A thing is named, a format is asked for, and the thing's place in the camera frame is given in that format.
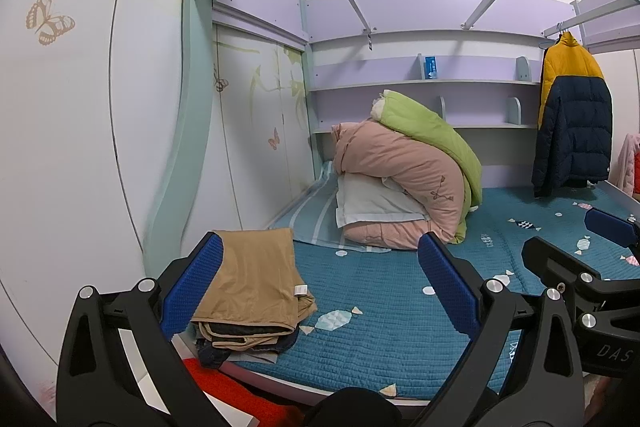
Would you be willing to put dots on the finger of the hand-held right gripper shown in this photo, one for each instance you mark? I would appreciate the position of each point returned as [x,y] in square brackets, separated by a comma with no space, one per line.
[550,259]
[610,224]

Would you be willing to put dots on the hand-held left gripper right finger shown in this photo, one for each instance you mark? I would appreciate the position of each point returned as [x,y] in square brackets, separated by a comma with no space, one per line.
[450,287]

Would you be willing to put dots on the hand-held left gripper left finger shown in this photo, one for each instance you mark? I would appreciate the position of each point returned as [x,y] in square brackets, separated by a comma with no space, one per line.
[192,287]

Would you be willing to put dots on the tan button-up jacket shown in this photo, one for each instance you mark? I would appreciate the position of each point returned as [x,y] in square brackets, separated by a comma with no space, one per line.
[255,282]

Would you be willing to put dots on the person's right hand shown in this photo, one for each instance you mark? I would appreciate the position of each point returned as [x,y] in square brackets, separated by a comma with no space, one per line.
[600,399]

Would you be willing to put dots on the red cartoon bag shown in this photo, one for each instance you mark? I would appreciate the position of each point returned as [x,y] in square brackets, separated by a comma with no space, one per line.
[636,177]

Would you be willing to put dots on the pink padded jacket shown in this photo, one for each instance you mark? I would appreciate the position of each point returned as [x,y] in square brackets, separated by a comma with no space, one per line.
[629,162]

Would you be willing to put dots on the teal quilted bed mat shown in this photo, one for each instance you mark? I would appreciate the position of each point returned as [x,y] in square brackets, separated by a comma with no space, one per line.
[400,332]

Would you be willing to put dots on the dark navy folded garment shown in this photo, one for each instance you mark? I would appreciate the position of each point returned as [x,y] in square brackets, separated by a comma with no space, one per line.
[250,349]

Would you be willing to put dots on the white pillow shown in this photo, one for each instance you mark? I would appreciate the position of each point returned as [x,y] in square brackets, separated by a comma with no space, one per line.
[375,204]

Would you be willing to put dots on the yellow and navy puffer jacket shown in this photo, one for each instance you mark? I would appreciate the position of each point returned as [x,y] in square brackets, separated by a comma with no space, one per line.
[575,117]

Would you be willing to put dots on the red cloth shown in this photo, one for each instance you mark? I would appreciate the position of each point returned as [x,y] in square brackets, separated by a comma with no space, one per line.
[235,394]

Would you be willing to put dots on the pink quilt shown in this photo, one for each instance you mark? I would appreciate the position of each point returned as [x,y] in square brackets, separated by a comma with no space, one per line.
[410,177]

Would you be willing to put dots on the striped bed sheet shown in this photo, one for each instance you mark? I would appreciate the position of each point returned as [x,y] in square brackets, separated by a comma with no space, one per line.
[310,227]

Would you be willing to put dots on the green quilt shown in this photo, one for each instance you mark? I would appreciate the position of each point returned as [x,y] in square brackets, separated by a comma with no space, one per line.
[430,127]

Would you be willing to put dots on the pink butterfly sticker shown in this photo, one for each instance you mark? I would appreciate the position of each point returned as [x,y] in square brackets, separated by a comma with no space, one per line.
[274,139]

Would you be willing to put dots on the white printed wardrobe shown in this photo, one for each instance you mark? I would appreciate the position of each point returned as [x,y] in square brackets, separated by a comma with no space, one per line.
[255,117]

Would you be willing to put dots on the brown butterfly sticker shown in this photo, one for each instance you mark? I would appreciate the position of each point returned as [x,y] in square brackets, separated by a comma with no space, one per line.
[220,79]

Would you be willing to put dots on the small blue box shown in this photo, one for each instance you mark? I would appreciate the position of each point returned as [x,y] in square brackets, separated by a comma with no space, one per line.
[432,67]

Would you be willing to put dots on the hanging paper tag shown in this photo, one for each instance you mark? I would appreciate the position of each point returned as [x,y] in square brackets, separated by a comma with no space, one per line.
[370,41]

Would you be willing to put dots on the purple wall shelf unit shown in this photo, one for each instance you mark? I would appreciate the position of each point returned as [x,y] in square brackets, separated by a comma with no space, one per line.
[380,67]

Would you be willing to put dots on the teal loft bed frame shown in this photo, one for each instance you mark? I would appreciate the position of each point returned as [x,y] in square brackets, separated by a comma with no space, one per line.
[200,32]

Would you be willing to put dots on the tan butterfly wall sticker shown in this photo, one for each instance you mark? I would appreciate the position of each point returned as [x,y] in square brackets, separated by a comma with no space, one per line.
[47,17]

